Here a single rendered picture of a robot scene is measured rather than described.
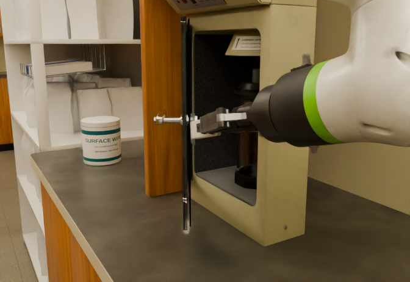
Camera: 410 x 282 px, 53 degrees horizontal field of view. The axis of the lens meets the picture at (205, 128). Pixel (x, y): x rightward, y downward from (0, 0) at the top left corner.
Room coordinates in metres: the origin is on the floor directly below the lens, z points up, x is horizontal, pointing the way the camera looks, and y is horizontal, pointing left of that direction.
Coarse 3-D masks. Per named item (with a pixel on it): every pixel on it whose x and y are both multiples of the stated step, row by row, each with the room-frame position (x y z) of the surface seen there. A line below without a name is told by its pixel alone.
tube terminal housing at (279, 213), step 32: (288, 0) 0.77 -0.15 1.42; (192, 32) 1.00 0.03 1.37; (224, 32) 1.04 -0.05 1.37; (288, 32) 0.77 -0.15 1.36; (192, 64) 1.00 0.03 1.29; (288, 64) 0.78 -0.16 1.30; (192, 96) 1.01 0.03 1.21; (288, 160) 0.78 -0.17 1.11; (192, 192) 1.01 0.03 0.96; (224, 192) 0.88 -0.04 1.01; (288, 192) 0.78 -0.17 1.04; (256, 224) 0.78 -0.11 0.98; (288, 224) 0.79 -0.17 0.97
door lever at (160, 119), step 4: (160, 112) 0.79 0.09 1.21; (164, 112) 0.80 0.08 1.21; (156, 116) 0.76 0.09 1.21; (160, 116) 0.75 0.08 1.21; (164, 116) 0.77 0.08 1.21; (156, 120) 0.75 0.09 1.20; (160, 120) 0.75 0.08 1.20; (164, 120) 0.75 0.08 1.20; (168, 120) 0.75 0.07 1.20; (172, 120) 0.75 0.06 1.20; (176, 120) 0.75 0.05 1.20; (180, 120) 0.75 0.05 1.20; (160, 124) 0.75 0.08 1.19
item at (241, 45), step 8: (240, 32) 0.89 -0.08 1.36; (248, 32) 0.87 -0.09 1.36; (256, 32) 0.86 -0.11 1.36; (232, 40) 0.91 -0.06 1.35; (240, 40) 0.88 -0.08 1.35; (248, 40) 0.86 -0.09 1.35; (256, 40) 0.85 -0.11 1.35; (232, 48) 0.89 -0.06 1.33; (240, 48) 0.87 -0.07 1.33; (248, 48) 0.85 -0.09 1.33; (256, 48) 0.85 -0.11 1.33
